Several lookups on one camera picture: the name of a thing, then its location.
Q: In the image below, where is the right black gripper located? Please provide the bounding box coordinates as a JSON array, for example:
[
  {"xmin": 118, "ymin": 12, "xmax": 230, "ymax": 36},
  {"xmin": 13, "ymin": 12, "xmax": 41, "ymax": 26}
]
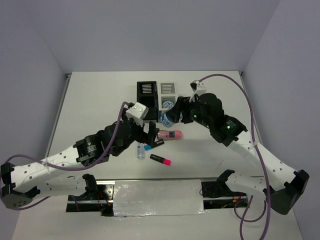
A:
[{"xmin": 165, "ymin": 95, "xmax": 212, "ymax": 128}]

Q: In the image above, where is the pink cylindrical tube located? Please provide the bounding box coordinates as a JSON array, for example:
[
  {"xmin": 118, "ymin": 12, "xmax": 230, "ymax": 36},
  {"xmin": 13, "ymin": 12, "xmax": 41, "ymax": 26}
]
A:
[{"xmin": 157, "ymin": 130, "xmax": 183, "ymax": 141}]

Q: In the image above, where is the blue slime jar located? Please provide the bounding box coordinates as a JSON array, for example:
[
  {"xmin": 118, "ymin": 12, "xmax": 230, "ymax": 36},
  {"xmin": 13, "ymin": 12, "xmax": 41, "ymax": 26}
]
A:
[
  {"xmin": 162, "ymin": 101, "xmax": 174, "ymax": 109},
  {"xmin": 160, "ymin": 110, "xmax": 182, "ymax": 128}
]

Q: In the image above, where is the clear spray bottle blue cap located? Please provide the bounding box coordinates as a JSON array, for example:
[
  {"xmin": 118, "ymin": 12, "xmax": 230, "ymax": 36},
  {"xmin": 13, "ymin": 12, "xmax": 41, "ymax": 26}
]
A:
[{"xmin": 137, "ymin": 142, "xmax": 145, "ymax": 160}]

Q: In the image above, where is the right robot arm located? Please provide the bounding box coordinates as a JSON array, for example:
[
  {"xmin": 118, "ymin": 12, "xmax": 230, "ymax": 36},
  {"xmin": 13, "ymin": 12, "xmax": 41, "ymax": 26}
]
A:
[{"xmin": 160, "ymin": 93, "xmax": 310, "ymax": 215}]

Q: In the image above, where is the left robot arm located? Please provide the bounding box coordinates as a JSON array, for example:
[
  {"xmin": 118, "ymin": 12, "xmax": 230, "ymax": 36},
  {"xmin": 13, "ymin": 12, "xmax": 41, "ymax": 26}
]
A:
[{"xmin": 0, "ymin": 119, "xmax": 160, "ymax": 210}]

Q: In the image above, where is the blue highlighter marker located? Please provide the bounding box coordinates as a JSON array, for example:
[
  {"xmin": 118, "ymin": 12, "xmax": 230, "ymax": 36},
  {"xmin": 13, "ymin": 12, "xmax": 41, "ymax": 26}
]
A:
[{"xmin": 144, "ymin": 139, "xmax": 165, "ymax": 151}]

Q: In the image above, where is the white organizer container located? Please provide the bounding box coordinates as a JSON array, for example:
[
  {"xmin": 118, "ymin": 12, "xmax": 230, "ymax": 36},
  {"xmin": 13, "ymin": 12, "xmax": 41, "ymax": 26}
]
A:
[{"xmin": 157, "ymin": 82, "xmax": 179, "ymax": 118}]

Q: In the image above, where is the pink highlighter marker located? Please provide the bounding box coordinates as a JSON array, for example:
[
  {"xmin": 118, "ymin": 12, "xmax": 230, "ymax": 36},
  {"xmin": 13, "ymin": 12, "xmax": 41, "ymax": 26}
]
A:
[{"xmin": 149, "ymin": 154, "xmax": 171, "ymax": 166}]

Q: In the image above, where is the black organizer container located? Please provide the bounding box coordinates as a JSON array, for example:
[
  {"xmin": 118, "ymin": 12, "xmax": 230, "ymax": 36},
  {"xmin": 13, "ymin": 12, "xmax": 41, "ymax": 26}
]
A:
[{"xmin": 136, "ymin": 81, "xmax": 159, "ymax": 122}]

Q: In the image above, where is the silver tape cover panel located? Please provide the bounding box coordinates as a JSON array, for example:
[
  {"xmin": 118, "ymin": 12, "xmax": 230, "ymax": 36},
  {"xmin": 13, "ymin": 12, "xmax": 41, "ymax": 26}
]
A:
[{"xmin": 113, "ymin": 179, "xmax": 205, "ymax": 217}]

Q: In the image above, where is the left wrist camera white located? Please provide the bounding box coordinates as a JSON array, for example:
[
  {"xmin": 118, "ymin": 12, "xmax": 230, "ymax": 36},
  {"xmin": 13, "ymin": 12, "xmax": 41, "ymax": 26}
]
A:
[{"xmin": 125, "ymin": 102, "xmax": 149, "ymax": 127}]

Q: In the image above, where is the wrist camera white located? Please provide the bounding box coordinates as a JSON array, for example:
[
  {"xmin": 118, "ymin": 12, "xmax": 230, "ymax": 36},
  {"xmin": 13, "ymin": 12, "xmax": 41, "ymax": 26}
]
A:
[
  {"xmin": 189, "ymin": 80, "xmax": 207, "ymax": 103},
  {"xmin": 125, "ymin": 102, "xmax": 149, "ymax": 127}
]

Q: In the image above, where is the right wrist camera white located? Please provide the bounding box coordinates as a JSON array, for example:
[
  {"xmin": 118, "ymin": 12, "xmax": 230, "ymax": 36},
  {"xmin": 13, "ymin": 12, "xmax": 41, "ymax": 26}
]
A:
[{"xmin": 189, "ymin": 80, "xmax": 207, "ymax": 103}]

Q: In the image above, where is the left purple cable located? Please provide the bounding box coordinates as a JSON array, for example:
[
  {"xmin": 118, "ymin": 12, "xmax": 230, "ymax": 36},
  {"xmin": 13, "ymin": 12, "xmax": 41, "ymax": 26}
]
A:
[{"xmin": 0, "ymin": 101, "xmax": 133, "ymax": 213}]

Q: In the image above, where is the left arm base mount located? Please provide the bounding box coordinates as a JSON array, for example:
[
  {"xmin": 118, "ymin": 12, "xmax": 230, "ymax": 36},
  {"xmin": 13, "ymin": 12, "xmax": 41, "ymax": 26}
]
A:
[{"xmin": 65, "ymin": 180, "xmax": 115, "ymax": 217}]

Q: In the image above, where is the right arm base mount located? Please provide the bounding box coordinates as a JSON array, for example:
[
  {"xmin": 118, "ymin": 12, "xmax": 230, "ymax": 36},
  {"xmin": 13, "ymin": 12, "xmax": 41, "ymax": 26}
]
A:
[{"xmin": 199, "ymin": 178, "xmax": 248, "ymax": 210}]

